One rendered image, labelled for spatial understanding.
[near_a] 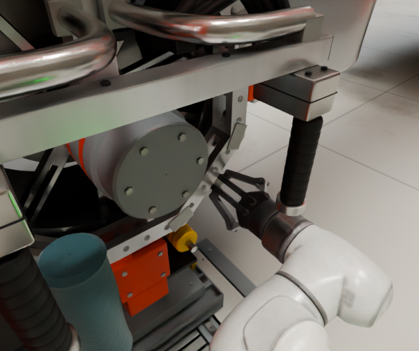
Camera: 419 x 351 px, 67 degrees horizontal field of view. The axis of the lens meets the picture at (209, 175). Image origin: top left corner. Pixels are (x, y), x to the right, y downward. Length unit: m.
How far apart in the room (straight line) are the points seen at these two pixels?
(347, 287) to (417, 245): 1.18
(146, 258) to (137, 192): 0.32
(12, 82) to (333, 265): 0.45
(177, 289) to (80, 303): 0.58
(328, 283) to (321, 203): 1.21
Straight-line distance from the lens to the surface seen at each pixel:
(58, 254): 0.47
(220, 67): 0.30
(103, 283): 0.47
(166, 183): 0.38
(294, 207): 0.47
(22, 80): 0.23
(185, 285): 1.02
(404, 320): 1.40
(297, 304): 0.48
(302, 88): 0.38
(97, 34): 0.27
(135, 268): 0.67
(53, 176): 0.61
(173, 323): 1.05
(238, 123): 0.63
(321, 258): 0.52
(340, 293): 0.52
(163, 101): 0.27
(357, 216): 1.69
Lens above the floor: 1.07
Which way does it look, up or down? 37 degrees down
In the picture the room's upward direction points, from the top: straight up
